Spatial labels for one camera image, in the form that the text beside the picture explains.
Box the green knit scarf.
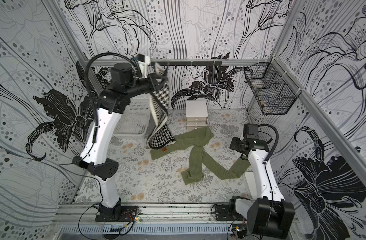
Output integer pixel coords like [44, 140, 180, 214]
[151, 127, 251, 185]

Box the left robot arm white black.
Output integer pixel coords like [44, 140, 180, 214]
[73, 54, 168, 222]

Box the white slotted cable duct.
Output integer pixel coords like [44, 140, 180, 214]
[61, 224, 230, 235]

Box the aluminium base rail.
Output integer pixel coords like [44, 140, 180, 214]
[55, 203, 300, 224]

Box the black white patterned knit scarf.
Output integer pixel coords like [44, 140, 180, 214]
[147, 63, 176, 150]

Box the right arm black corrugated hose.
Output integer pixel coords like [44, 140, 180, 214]
[257, 123, 279, 164]

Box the black wire wall basket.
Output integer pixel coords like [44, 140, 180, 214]
[244, 62, 297, 116]

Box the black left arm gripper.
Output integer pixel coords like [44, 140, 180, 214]
[117, 70, 163, 97]

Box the white plastic perforated basket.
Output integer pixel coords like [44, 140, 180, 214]
[113, 99, 152, 139]

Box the white small drawer box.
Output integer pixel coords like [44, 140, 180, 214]
[185, 100, 208, 131]

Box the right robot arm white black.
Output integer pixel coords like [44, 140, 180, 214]
[230, 124, 295, 240]

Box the small black electronics box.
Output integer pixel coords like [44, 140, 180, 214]
[230, 225, 247, 239]

